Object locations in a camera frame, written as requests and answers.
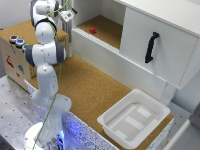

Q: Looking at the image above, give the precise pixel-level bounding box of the white plastic box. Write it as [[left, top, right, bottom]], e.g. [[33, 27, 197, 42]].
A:
[[96, 88, 172, 150]]

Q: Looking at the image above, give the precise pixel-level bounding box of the black door handle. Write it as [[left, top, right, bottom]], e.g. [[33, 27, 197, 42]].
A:
[[144, 31, 160, 65]]

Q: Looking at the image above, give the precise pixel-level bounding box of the blue button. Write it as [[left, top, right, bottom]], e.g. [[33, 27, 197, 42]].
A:
[[15, 38, 26, 48]]

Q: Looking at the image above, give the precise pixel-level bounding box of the pink block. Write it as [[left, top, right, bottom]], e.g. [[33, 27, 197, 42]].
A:
[[89, 27, 97, 35]]

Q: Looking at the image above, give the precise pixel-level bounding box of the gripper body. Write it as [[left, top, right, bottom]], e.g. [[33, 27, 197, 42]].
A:
[[60, 8, 76, 24]]

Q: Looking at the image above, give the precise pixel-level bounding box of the white sliding door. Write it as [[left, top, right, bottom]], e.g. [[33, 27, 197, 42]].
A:
[[119, 6, 200, 90]]

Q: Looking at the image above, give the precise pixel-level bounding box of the green cable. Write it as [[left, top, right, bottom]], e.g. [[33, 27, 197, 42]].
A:
[[32, 0, 72, 150]]

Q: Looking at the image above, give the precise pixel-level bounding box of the white cabinet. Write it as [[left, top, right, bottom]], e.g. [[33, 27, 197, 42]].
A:
[[70, 0, 200, 107]]

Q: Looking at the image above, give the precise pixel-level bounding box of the green button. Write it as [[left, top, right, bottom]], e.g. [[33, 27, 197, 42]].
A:
[[21, 43, 30, 52]]

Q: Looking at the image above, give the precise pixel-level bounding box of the red button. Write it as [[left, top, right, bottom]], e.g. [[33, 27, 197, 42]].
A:
[[9, 34, 19, 44]]

